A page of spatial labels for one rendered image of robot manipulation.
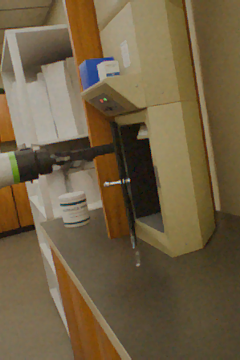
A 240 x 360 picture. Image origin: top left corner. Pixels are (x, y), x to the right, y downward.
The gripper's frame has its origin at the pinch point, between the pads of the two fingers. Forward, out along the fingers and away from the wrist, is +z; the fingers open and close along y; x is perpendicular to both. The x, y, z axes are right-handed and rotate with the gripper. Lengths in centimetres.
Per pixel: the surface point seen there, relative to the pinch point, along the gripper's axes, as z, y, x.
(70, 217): -4, 65, 32
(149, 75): 16.1, -6.9, -18.9
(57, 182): 4, 131, 22
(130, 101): 8.9, -6.6, -12.5
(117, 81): 6.0, -6.9, -18.6
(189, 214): 21.8, -7.0, 24.6
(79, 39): 8, 30, -40
